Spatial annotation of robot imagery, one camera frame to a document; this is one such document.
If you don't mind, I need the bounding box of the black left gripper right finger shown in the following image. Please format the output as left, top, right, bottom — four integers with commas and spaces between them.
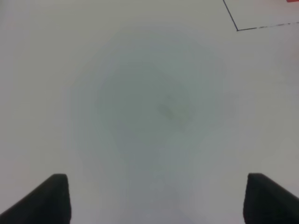
243, 173, 299, 224

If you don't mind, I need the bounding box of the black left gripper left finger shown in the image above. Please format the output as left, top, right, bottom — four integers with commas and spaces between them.
0, 174, 71, 224

